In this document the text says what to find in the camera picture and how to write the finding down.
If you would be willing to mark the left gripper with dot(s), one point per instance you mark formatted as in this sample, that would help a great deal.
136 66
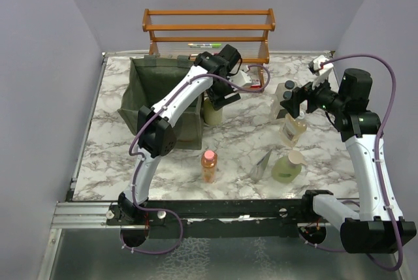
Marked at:
218 100

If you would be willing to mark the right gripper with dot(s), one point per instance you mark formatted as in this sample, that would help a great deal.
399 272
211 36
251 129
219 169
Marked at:
300 93

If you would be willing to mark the clear square bottle black caps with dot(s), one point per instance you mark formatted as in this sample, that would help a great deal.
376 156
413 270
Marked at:
277 111

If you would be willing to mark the green lotion pump bottle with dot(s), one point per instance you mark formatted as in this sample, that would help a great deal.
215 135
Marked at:
211 116

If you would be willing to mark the orange bottle pink cap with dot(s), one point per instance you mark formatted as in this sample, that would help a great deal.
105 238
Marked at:
209 163

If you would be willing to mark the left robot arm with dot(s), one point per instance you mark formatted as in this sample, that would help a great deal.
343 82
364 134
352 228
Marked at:
156 138

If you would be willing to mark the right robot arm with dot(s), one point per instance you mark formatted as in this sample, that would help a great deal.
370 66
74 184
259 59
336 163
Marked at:
379 226

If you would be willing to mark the amber mouthwash bottle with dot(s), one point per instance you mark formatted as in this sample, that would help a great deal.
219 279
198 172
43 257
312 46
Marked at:
293 128

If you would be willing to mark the red card box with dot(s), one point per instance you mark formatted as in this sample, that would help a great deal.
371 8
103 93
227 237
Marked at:
255 84

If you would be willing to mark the green marker pen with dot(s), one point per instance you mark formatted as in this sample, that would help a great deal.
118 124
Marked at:
205 45

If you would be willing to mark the green soap pump dispenser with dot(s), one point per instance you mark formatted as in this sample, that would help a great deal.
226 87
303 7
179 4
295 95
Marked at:
288 167

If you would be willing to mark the silver foil pouch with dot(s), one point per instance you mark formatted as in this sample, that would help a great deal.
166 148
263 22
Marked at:
259 168

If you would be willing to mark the wooden shelf rack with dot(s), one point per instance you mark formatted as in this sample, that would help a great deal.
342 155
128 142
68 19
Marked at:
245 29

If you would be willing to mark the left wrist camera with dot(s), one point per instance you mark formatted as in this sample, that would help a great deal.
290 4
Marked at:
242 79

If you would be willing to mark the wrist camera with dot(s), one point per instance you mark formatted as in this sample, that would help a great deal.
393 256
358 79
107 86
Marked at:
242 79
321 68

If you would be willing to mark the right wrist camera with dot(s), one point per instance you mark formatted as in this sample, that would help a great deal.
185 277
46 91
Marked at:
321 68

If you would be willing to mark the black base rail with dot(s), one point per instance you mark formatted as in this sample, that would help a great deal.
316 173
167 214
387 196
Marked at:
181 219

